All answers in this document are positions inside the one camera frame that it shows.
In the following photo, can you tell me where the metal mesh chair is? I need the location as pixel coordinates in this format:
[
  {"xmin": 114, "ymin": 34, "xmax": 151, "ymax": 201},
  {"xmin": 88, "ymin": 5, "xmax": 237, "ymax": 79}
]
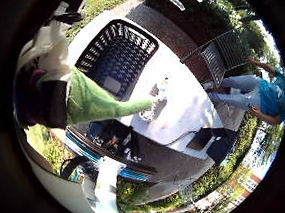
[{"xmin": 177, "ymin": 26, "xmax": 251, "ymax": 91}]

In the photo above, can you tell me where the black plastic lattice basket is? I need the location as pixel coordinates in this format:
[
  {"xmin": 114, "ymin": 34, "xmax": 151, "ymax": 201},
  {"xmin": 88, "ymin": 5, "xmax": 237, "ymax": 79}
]
[{"xmin": 70, "ymin": 15, "xmax": 165, "ymax": 106}]

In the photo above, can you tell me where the person in blue shirt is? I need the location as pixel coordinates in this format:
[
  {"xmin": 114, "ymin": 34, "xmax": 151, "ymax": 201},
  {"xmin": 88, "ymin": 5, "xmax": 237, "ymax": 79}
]
[{"xmin": 201, "ymin": 53, "xmax": 285, "ymax": 133}]

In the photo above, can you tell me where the black equipment box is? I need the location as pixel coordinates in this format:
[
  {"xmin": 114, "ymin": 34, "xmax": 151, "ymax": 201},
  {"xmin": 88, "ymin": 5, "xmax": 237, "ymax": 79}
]
[{"xmin": 86, "ymin": 117, "xmax": 142, "ymax": 167}]

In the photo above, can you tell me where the black cable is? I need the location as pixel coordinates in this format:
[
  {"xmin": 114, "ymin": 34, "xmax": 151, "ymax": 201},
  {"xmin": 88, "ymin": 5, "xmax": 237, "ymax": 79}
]
[{"xmin": 161, "ymin": 129, "xmax": 200, "ymax": 148}]

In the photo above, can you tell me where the white brown-spotted plush toy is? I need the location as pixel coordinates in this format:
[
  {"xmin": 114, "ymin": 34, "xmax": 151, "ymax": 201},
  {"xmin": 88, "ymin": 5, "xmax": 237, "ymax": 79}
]
[{"xmin": 135, "ymin": 77, "xmax": 176, "ymax": 124}]

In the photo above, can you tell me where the red brick building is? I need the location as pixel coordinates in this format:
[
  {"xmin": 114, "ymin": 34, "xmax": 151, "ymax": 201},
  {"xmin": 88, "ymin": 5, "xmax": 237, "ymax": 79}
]
[{"xmin": 128, "ymin": 165, "xmax": 267, "ymax": 213}]

